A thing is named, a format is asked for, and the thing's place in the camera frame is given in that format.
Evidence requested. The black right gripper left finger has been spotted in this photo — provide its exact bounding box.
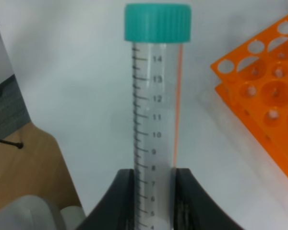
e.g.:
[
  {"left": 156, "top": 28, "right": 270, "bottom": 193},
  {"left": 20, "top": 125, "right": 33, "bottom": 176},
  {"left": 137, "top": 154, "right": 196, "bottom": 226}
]
[{"left": 77, "top": 169, "right": 134, "bottom": 230}]

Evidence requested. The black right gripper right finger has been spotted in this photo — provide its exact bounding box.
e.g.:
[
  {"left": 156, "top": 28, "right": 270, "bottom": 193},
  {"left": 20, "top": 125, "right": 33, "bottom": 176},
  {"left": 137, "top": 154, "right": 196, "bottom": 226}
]
[{"left": 173, "top": 168, "right": 242, "bottom": 230}]

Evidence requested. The teal capped test tube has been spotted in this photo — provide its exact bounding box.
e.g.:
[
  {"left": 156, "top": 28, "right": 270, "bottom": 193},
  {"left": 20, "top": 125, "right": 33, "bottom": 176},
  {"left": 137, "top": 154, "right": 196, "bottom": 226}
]
[{"left": 124, "top": 3, "right": 192, "bottom": 230}]

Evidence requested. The grey robot base part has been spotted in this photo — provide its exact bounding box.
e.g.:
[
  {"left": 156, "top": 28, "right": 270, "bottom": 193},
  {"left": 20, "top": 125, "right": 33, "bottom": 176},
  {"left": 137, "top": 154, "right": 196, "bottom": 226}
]
[{"left": 0, "top": 195, "right": 86, "bottom": 230}]

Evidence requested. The orange test tube rack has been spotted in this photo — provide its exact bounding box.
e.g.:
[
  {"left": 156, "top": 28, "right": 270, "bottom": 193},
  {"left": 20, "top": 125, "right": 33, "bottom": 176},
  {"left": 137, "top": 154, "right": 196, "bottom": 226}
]
[{"left": 211, "top": 15, "right": 288, "bottom": 177}]

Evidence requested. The black cable on floor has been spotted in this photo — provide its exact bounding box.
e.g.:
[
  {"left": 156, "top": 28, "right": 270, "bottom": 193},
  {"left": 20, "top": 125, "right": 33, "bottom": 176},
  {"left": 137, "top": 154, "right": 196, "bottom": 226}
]
[{"left": 0, "top": 138, "right": 24, "bottom": 149}]

